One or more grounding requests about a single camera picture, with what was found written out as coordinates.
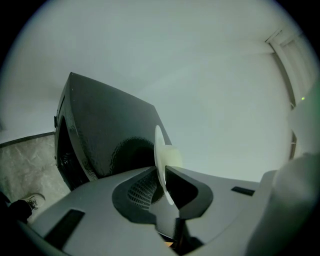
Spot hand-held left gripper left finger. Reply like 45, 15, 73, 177
28, 166, 176, 256

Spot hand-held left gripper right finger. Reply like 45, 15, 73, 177
164, 164, 262, 255

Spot white round plate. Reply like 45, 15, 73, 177
153, 124, 176, 206

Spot black cabinet with glass door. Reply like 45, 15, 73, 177
53, 71, 174, 193

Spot person's left beige shoe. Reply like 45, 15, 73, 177
20, 192, 47, 211

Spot person's black trousers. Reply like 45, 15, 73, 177
0, 190, 34, 225

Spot black baseboard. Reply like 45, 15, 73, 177
0, 130, 57, 149

